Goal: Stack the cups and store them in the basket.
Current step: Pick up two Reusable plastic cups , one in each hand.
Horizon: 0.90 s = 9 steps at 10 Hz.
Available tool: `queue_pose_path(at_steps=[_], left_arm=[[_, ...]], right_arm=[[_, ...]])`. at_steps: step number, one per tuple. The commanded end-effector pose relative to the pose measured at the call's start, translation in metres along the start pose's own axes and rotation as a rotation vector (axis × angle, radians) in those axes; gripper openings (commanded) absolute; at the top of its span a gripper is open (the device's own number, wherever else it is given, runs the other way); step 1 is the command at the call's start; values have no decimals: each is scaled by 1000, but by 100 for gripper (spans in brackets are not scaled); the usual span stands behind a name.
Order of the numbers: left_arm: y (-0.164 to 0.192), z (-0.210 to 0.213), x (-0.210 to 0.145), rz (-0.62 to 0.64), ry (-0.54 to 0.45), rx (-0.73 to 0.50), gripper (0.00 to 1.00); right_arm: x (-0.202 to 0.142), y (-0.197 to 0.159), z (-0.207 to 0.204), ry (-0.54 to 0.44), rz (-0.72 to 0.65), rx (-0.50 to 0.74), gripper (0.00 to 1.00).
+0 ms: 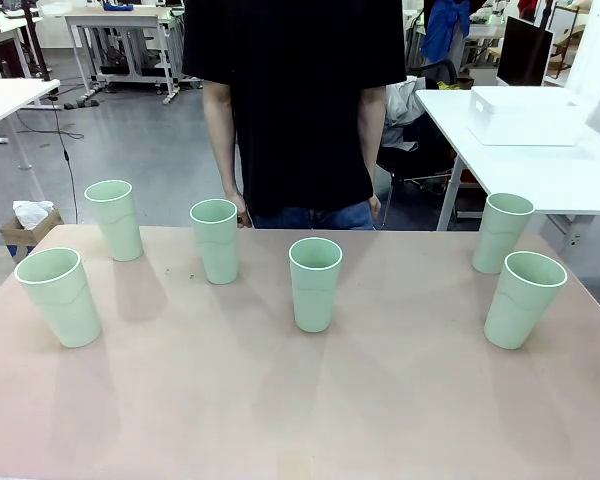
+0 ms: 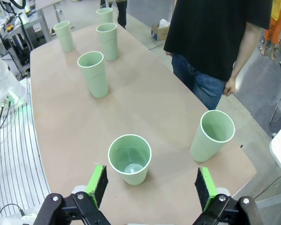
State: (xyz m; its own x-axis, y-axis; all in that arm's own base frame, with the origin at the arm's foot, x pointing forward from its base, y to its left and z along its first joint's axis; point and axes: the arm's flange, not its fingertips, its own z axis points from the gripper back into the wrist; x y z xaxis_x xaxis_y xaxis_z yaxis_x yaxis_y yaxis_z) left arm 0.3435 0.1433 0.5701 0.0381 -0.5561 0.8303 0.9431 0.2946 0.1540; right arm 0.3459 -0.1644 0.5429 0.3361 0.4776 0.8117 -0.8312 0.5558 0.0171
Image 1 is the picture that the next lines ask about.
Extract person's right hand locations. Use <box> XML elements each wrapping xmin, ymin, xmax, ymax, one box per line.
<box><xmin>225</xmin><ymin>192</ymin><xmax>254</xmax><ymax>230</ymax></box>

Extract pale green plastic cup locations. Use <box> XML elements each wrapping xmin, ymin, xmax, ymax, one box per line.
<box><xmin>83</xmin><ymin>179</ymin><xmax>145</xmax><ymax>263</ymax></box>
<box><xmin>471</xmin><ymin>192</ymin><xmax>535</xmax><ymax>276</ymax></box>
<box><xmin>288</xmin><ymin>237</ymin><xmax>344</xmax><ymax>334</ymax></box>
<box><xmin>14</xmin><ymin>247</ymin><xmax>103</xmax><ymax>350</ymax></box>
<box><xmin>188</xmin><ymin>198</ymin><xmax>240</xmax><ymax>286</ymax></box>
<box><xmin>483</xmin><ymin>250</ymin><xmax>569</xmax><ymax>351</ymax></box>

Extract white plastic basket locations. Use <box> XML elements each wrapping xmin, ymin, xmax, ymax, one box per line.
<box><xmin>467</xmin><ymin>85</ymin><xmax>594</xmax><ymax>147</ymax></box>

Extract person's right forearm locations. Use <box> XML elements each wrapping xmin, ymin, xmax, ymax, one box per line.
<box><xmin>202</xmin><ymin>79</ymin><xmax>245</xmax><ymax>201</ymax></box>

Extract person's left forearm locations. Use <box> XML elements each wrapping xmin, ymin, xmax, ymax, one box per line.
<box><xmin>355</xmin><ymin>85</ymin><xmax>389</xmax><ymax>199</ymax></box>

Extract black office chair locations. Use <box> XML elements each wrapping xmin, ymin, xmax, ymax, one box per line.
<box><xmin>377</xmin><ymin>58</ymin><xmax>460</xmax><ymax>201</ymax></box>

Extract person's blue jeans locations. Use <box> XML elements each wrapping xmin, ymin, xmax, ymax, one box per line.
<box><xmin>251</xmin><ymin>200</ymin><xmax>376</xmax><ymax>231</ymax></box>

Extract white clothes on chair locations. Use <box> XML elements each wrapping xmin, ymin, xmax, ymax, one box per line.
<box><xmin>382</xmin><ymin>79</ymin><xmax>434</xmax><ymax>151</ymax></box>

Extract person's black t-shirt torso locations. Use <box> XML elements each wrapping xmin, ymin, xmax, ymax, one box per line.
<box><xmin>181</xmin><ymin>0</ymin><xmax>408</xmax><ymax>219</ymax></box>

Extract large white table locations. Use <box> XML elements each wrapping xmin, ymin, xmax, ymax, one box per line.
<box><xmin>414</xmin><ymin>85</ymin><xmax>600</xmax><ymax>232</ymax></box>

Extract hanging blue jacket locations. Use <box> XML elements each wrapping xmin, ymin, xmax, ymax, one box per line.
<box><xmin>419</xmin><ymin>0</ymin><xmax>471</xmax><ymax>64</ymax></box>

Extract crumpled white tissue paper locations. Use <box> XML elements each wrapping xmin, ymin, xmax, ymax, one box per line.
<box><xmin>12</xmin><ymin>199</ymin><xmax>56</xmax><ymax>231</ymax></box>

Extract black computer monitor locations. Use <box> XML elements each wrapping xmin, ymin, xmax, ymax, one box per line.
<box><xmin>496</xmin><ymin>15</ymin><xmax>555</xmax><ymax>87</ymax></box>

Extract white desk on castors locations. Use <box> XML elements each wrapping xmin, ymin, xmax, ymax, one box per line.
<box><xmin>63</xmin><ymin>5</ymin><xmax>186</xmax><ymax>105</ymax></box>

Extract brown cardboard box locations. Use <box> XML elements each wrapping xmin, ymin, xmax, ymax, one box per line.
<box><xmin>0</xmin><ymin>207</ymin><xmax>65</xmax><ymax>264</ymax></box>

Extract black stand pole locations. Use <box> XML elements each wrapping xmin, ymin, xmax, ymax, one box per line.
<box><xmin>19</xmin><ymin>0</ymin><xmax>61</xmax><ymax>84</ymax></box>

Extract thin black floor cable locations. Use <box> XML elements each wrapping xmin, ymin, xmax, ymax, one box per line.
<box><xmin>44</xmin><ymin>97</ymin><xmax>86</xmax><ymax>226</ymax></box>

